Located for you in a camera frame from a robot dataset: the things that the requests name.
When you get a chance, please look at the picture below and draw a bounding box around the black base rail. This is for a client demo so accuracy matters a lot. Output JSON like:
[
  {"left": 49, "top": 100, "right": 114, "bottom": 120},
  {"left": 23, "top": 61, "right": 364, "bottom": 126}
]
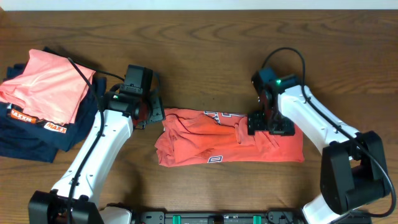
[{"left": 105, "top": 203, "right": 373, "bottom": 224}]

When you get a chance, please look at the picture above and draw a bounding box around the folded pink shirt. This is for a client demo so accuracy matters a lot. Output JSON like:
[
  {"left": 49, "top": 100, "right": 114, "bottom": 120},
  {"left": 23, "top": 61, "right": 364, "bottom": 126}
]
[{"left": 1, "top": 49, "right": 95, "bottom": 124}]

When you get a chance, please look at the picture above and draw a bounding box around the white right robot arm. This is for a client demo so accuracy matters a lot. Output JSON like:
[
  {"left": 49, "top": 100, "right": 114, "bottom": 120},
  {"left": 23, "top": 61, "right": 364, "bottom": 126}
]
[{"left": 248, "top": 72, "right": 397, "bottom": 223}]

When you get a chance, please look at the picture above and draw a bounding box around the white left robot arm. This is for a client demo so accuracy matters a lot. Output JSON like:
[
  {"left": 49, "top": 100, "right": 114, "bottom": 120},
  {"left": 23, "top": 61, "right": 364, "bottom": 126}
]
[{"left": 28, "top": 92, "right": 165, "bottom": 223}]

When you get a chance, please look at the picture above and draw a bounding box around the folded navy Maxxis shirt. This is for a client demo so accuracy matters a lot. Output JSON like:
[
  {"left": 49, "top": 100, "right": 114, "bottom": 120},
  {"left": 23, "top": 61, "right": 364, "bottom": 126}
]
[{"left": 1, "top": 61, "right": 106, "bottom": 162}]

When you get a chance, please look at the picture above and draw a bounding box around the red t-shirt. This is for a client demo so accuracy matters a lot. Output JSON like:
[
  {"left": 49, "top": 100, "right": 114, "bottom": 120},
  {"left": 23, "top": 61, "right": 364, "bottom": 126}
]
[{"left": 155, "top": 108, "right": 304, "bottom": 167}]

